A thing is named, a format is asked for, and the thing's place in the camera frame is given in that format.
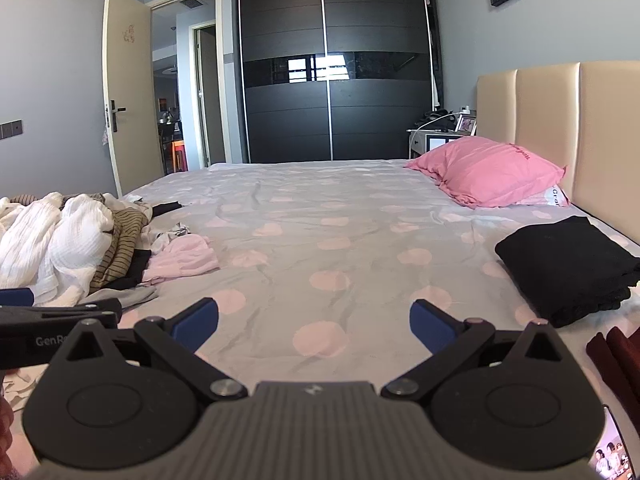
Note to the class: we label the smartphone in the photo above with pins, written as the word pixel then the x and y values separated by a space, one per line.
pixel 612 455

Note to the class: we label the black strip garment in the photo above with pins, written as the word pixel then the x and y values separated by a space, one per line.
pixel 167 207

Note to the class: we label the white black printed garment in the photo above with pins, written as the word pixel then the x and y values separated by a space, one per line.
pixel 170 235

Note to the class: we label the black folded clothes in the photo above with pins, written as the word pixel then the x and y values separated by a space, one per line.
pixel 560 265

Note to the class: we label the light pink garment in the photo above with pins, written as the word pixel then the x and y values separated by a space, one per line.
pixel 185 260

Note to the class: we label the dark red cloth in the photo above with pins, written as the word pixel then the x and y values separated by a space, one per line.
pixel 620 365

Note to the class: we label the grey nightstand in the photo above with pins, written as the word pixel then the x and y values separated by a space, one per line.
pixel 425 142

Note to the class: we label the photo frame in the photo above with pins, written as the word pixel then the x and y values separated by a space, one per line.
pixel 467 123

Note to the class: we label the dark sliding door wardrobe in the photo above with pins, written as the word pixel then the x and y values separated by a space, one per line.
pixel 285 110

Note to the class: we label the white printed pillow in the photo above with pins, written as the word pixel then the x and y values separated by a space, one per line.
pixel 550 197

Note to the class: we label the cream room door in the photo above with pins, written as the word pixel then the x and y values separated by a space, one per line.
pixel 130 85

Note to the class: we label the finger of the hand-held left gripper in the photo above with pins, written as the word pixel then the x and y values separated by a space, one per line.
pixel 15 297
pixel 60 316

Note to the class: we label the orange stool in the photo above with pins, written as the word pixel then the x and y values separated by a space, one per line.
pixel 177 155

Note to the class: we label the brown striped garment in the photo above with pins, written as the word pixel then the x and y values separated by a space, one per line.
pixel 120 245

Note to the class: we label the pink pillow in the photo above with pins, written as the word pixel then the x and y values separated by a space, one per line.
pixel 480 170

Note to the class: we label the grey cloth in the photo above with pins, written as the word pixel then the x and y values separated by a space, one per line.
pixel 130 297

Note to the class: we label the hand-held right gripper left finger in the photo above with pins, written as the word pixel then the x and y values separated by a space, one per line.
pixel 195 322

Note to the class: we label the beige padded headboard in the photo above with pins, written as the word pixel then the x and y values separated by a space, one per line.
pixel 545 110

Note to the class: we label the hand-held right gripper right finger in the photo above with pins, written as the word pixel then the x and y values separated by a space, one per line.
pixel 430 322

